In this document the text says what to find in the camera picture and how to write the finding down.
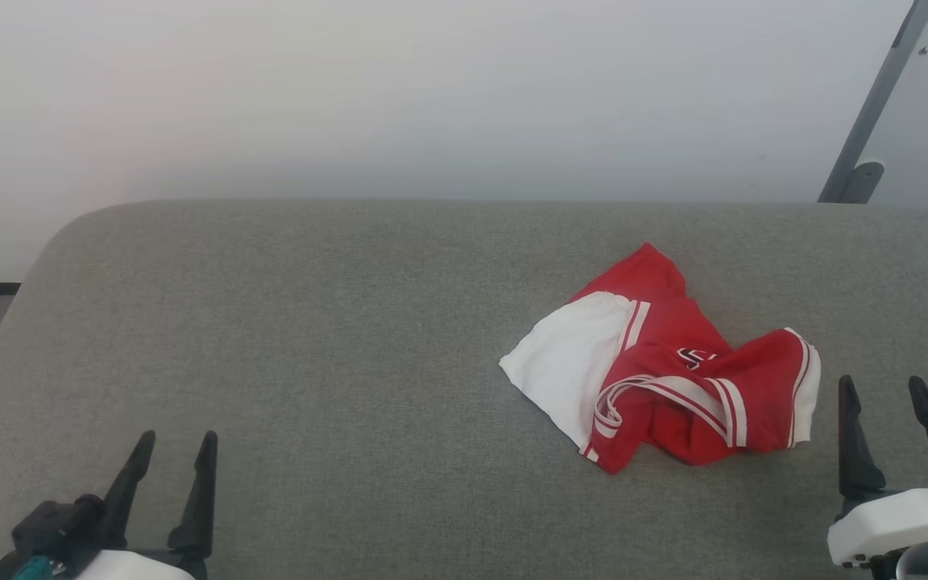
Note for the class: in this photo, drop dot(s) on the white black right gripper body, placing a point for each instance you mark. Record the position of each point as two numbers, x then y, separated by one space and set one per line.
891 524

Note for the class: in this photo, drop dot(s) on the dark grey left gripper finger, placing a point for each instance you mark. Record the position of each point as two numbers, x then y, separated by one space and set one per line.
196 499
126 491

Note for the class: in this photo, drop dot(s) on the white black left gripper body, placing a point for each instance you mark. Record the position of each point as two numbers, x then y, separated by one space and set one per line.
142 565

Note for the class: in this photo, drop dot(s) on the red and white garment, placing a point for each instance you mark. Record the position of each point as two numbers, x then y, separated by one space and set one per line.
673 379

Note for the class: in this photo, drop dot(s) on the grey metal slanted pole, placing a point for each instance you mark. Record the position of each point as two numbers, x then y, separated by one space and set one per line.
875 97

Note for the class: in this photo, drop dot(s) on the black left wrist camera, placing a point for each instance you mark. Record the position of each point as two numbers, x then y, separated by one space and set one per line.
57 524

